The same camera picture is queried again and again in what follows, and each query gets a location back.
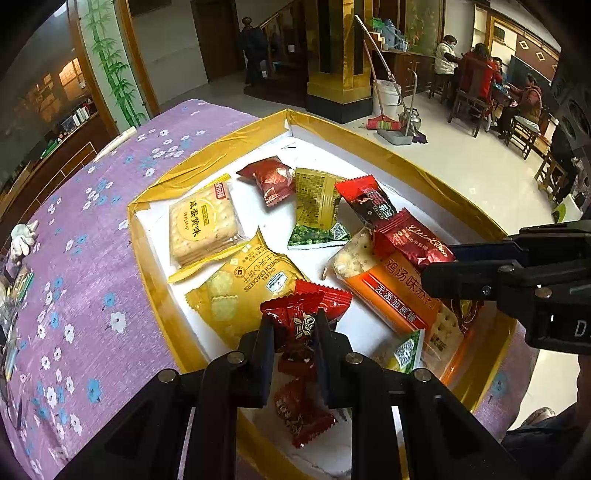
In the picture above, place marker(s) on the wooden display cabinet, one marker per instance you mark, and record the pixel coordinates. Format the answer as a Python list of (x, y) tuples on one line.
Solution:
[(51, 161)]

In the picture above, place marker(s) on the yellow sandwich cracker packet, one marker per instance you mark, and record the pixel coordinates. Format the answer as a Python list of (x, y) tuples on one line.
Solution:
[(240, 295)]

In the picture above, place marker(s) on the dark stair post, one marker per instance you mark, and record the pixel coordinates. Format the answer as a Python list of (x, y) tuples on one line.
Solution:
[(253, 50)]

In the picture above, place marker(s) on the dark red candy packet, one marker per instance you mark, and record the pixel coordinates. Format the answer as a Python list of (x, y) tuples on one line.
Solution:
[(406, 242)]

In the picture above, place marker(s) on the square cracker packet yellow label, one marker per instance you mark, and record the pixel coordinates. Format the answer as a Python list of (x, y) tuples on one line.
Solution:
[(201, 226)]

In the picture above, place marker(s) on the red flower-print snack packet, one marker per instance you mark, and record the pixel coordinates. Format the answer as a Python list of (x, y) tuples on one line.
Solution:
[(270, 182)]

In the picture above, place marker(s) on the bamboo painted pillar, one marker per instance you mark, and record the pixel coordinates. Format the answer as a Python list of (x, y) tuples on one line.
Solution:
[(111, 64)]

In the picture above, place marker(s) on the gold pillar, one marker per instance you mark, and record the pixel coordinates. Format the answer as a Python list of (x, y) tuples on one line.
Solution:
[(337, 55)]

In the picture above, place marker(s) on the wooden sideboard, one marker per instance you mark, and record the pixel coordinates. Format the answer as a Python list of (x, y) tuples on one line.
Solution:
[(411, 74)]

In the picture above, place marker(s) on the wooden chair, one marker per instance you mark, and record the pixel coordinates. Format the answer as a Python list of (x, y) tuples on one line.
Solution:
[(471, 110), (551, 173), (524, 136)]

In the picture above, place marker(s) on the green yellow pea packet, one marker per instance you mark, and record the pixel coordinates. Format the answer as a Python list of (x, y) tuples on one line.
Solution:
[(408, 353), (318, 207)]

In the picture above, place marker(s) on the white box with gold edges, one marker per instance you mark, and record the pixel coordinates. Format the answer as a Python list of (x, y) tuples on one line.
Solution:
[(323, 152)]

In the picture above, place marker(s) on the dark wooden staircase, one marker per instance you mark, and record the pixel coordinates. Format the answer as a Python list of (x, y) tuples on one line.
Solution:
[(286, 55)]

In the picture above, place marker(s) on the red bar packet dark picture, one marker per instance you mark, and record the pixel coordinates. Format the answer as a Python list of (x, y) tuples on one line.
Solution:
[(364, 198)]

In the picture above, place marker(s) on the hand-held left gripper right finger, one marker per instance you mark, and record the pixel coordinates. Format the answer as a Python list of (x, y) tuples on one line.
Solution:
[(328, 369)]

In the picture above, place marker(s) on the grey dustpan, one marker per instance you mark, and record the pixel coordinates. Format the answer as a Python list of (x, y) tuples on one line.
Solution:
[(395, 137)]

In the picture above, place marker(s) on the red broom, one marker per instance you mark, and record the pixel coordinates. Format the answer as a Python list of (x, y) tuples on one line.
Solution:
[(383, 123)]

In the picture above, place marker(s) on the orange soda cracker packet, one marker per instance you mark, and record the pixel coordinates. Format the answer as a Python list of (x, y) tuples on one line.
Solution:
[(397, 295)]

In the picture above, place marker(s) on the person's dark clothing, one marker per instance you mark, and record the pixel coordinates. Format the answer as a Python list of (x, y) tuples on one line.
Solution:
[(545, 452)]

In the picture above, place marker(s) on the white green plastic stool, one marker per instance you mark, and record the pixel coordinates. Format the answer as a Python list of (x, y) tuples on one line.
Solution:
[(567, 210)]

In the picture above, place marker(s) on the wooden door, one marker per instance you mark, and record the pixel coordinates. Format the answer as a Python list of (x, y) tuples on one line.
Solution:
[(214, 41)]

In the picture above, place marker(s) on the purple rag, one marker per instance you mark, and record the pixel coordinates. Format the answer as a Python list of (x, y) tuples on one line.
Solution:
[(418, 137)]

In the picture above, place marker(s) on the white bucket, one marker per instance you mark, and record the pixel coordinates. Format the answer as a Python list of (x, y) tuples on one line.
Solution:
[(387, 99)]

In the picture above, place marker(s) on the purple floral tablecloth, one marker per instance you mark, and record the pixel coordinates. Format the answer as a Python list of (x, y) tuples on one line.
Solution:
[(92, 230)]

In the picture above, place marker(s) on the metal kettle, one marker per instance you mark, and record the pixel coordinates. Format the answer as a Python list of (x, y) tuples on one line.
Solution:
[(413, 119)]

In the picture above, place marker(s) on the green landscape wall panel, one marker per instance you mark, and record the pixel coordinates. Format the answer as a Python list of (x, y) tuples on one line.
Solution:
[(425, 25)]

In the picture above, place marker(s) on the blue bag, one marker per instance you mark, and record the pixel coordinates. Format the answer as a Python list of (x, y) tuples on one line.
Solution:
[(390, 34)]

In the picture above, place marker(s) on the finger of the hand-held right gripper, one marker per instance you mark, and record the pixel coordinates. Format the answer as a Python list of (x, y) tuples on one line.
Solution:
[(480, 251), (461, 279)]

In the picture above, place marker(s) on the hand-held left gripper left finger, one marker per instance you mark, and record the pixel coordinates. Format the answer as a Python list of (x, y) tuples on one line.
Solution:
[(261, 364)]

